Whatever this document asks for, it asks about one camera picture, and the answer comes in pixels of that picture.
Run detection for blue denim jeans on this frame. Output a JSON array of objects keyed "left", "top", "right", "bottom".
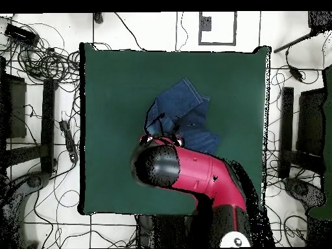
[{"left": 145, "top": 77, "right": 221, "bottom": 156}]

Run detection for black flat panel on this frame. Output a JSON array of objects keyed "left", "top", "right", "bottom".
[
  {"left": 0, "top": 73, "right": 27, "bottom": 139},
  {"left": 296, "top": 87, "right": 327, "bottom": 158}
]

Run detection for dark green table cloth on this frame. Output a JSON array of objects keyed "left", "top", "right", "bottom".
[{"left": 78, "top": 41, "right": 272, "bottom": 217}]

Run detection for black power strip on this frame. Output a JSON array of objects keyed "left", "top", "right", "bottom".
[{"left": 58, "top": 119, "right": 79, "bottom": 163}]

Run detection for black upright bar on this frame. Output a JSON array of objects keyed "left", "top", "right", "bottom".
[
  {"left": 278, "top": 87, "right": 295, "bottom": 179},
  {"left": 40, "top": 78, "right": 56, "bottom": 175}
]

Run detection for black electronics box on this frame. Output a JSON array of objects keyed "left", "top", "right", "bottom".
[{"left": 4, "top": 23, "right": 40, "bottom": 46}]

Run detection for black power adapter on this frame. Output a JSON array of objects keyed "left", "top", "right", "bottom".
[{"left": 285, "top": 50, "right": 305, "bottom": 82}]

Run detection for dark green fabric panel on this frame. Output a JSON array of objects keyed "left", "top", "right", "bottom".
[{"left": 307, "top": 65, "right": 332, "bottom": 220}]

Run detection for black tripod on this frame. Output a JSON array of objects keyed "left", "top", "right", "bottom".
[{"left": 273, "top": 10, "right": 332, "bottom": 54}]

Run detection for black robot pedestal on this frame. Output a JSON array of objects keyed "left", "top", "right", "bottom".
[{"left": 135, "top": 214, "right": 198, "bottom": 248}]

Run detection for tangled black cables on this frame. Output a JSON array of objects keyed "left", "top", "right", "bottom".
[{"left": 0, "top": 18, "right": 81, "bottom": 86}]

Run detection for grey floor frame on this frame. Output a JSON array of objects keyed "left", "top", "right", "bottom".
[{"left": 198, "top": 11, "right": 237, "bottom": 47}]

